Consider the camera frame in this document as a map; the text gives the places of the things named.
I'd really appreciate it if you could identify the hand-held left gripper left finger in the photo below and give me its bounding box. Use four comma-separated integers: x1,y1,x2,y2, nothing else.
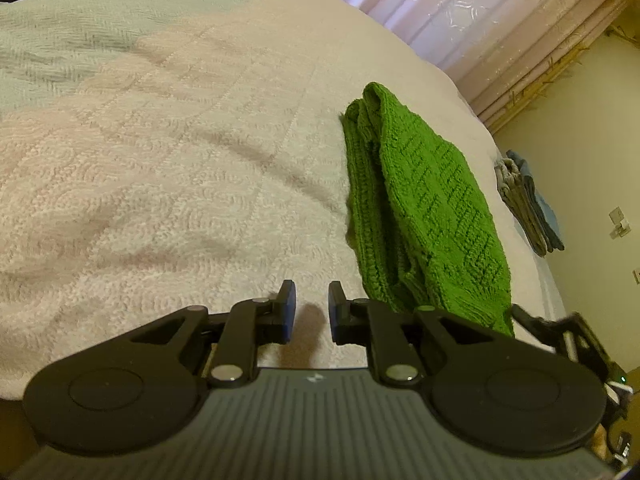
130,280,298,389

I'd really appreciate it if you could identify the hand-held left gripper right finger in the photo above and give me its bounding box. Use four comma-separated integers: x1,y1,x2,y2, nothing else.
327,281,482,388

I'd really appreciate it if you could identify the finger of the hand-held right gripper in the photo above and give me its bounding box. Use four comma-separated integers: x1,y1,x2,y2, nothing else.
510,304,575,357

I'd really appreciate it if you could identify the green knitted sweater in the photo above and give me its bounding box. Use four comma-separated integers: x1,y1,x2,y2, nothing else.
340,81,516,339

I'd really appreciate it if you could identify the stack of folded towels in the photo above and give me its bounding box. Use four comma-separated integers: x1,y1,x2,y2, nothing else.
506,149,566,254

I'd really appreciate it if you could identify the folded beige cloth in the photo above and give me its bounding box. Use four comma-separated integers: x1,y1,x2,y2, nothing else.
494,157,549,257

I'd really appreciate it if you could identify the pink textured blanket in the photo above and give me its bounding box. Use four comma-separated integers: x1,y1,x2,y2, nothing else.
0,0,568,397

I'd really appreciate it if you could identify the pink curtain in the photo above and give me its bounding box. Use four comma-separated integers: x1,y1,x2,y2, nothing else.
289,0,632,133

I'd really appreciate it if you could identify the grey woven bedspread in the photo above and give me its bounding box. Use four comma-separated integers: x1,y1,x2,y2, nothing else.
0,0,323,128

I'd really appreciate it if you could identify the wall socket plate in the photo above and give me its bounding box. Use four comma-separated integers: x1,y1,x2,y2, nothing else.
608,206,632,239

